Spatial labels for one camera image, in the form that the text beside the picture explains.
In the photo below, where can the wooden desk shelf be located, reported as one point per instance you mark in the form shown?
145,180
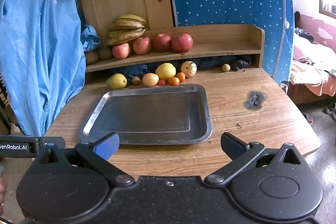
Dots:
208,41

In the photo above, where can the striped cream pepino melon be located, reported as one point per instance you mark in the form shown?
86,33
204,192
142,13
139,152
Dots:
189,68

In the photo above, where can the pale orange persimmon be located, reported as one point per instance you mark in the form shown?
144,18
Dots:
150,79

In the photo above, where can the small red tomato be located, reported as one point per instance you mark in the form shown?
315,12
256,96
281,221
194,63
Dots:
161,82

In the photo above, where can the person's left hand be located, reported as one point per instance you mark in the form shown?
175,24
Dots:
3,189

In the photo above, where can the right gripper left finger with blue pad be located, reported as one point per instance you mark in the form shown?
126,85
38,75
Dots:
96,155

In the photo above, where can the large yellow lemon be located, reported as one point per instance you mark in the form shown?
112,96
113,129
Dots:
165,71

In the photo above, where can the orange tangerine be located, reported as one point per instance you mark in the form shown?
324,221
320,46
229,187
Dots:
181,76
173,81

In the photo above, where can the small tan round fruit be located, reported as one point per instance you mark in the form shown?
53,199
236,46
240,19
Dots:
226,67

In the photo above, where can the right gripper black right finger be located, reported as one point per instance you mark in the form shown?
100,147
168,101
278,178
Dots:
241,154

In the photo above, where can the brown kiwi on shelf right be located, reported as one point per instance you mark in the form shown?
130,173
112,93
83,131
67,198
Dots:
105,53

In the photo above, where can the rightmost red apple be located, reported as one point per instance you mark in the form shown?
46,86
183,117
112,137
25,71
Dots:
182,43

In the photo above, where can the red apple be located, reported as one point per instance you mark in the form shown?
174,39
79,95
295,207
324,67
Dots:
121,51
142,46
182,43
161,43

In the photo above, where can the brown kiwi on shelf left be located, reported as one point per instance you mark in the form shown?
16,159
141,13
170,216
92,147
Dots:
91,58

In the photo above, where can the brown kiwi on shelf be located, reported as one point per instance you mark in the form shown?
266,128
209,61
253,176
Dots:
91,58
105,53

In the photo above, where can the small brown kiwi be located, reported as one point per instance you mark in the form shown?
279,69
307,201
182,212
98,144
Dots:
136,80

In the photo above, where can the light blue fabric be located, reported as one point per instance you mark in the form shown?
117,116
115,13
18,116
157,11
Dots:
43,46

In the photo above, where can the bed with pink bedding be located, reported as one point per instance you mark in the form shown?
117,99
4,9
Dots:
312,75

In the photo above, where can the banana bunch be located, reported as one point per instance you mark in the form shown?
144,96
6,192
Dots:
126,28

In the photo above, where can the dark blue cloth under shelf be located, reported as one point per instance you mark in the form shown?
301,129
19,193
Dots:
236,63

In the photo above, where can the metal baking tray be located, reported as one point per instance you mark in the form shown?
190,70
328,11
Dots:
162,115

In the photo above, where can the leftmost red apple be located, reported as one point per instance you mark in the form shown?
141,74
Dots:
121,51

